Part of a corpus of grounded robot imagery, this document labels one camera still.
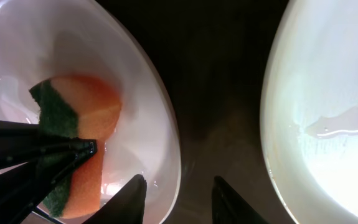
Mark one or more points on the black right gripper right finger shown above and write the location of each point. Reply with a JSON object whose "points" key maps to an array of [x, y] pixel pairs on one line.
{"points": [[228, 207]]}

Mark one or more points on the orange green sponge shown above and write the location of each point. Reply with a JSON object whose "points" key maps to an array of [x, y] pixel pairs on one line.
{"points": [[77, 106]]}

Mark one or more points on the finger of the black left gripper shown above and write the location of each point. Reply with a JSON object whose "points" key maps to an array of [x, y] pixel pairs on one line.
{"points": [[22, 142], [46, 180]]}

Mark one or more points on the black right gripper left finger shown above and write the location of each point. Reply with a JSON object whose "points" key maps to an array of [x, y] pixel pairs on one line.
{"points": [[125, 207]]}

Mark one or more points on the brown serving tray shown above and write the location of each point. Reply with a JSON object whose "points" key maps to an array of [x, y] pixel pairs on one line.
{"points": [[211, 56]]}

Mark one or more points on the cream plate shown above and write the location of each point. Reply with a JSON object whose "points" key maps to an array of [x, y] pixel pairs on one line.
{"points": [[309, 111]]}

